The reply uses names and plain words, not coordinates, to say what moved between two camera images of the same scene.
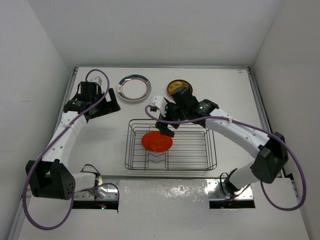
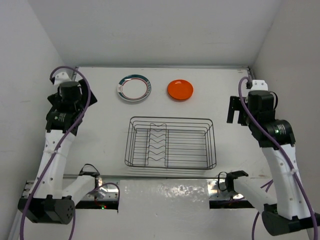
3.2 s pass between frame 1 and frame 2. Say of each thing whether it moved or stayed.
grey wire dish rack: stayed
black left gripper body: moved
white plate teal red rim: stayed
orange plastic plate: moved
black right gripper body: moved
